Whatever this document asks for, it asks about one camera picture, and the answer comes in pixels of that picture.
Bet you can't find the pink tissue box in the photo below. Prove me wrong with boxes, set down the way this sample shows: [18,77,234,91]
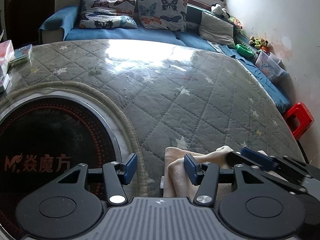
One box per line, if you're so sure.
[0,40,14,76]

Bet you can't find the dark wooden door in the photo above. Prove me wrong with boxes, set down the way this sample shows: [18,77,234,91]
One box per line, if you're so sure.
[1,0,55,47]

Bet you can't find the small plush toys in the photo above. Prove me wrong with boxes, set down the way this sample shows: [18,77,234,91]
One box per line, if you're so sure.
[249,36,271,53]

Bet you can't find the cream garment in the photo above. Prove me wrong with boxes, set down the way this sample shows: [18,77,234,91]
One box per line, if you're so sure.
[163,146,233,203]

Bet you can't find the grey cushion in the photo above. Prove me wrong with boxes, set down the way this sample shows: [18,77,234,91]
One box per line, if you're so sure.
[199,11,235,49]

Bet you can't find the panda plush toy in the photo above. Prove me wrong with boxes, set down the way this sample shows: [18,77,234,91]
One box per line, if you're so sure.
[211,3,230,20]

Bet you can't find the green bowl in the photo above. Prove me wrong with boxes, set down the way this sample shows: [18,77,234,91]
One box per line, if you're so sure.
[236,44,254,58]

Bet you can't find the red plastic stool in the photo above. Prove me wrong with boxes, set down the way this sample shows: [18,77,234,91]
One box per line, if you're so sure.
[283,102,315,140]

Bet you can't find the white power strip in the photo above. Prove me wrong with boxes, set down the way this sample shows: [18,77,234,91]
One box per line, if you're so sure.
[0,74,10,93]

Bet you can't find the blue sofa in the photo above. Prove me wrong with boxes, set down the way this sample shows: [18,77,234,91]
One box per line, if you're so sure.
[39,0,291,113]

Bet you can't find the flat butterfly pillow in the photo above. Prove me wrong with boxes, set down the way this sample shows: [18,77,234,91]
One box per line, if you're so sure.
[79,0,137,29]

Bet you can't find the clear plastic storage box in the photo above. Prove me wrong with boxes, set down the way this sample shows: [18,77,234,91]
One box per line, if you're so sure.
[255,50,289,83]

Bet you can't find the grey quilted star table cover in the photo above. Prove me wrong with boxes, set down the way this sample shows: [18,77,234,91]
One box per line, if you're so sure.
[3,40,302,195]

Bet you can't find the upright butterfly cushion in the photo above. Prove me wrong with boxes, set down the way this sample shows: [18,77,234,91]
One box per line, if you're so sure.
[137,0,188,32]

